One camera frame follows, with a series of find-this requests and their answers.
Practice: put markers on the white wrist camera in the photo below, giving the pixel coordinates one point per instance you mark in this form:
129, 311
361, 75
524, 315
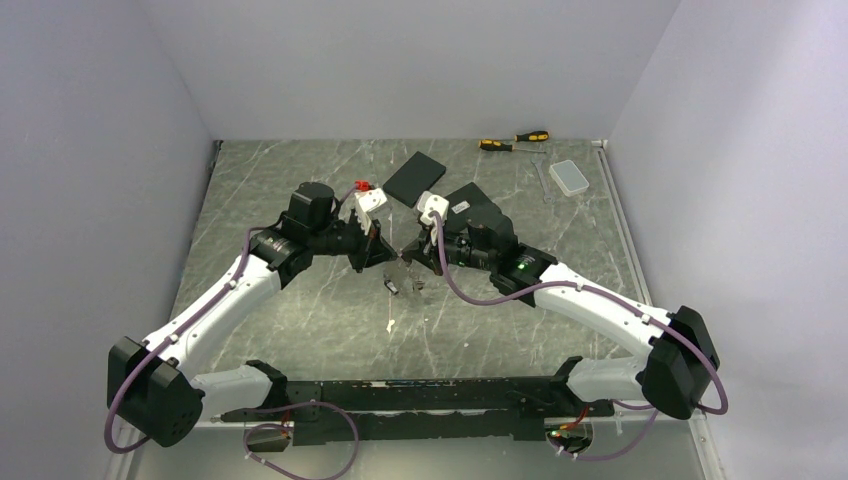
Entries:
427, 204
368, 201

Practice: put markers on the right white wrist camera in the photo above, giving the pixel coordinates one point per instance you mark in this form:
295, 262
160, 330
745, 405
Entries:
427, 204

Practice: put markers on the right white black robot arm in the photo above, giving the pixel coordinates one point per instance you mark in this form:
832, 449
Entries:
672, 363

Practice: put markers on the black box with label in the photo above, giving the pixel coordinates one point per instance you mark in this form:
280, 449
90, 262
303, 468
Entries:
466, 197

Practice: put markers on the black base frame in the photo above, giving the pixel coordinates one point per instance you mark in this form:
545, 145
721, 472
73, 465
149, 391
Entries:
521, 408

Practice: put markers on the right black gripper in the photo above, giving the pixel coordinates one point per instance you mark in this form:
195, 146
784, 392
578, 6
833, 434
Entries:
424, 249

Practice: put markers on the small silver wrench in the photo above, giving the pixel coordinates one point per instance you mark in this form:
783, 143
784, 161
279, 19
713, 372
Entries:
548, 197

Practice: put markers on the large metal keyring with keys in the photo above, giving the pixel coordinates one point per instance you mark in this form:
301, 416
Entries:
403, 282

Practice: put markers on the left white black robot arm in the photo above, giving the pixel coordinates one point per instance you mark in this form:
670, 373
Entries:
155, 389

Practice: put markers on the translucent white plastic case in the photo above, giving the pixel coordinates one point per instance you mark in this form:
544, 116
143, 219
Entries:
568, 177

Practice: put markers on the upper orange black screwdriver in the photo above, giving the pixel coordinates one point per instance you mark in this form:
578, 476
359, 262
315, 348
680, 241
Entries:
537, 136

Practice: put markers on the orange black screwdriver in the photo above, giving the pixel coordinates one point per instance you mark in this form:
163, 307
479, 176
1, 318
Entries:
537, 136
498, 146

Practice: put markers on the plain black box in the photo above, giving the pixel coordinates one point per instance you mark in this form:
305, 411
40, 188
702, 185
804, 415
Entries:
417, 175

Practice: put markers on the lower orange black screwdriver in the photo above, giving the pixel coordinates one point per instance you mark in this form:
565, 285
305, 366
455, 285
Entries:
498, 146

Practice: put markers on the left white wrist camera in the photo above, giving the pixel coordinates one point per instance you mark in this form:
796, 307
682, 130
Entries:
368, 201

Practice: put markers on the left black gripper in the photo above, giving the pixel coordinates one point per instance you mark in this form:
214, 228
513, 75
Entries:
372, 249

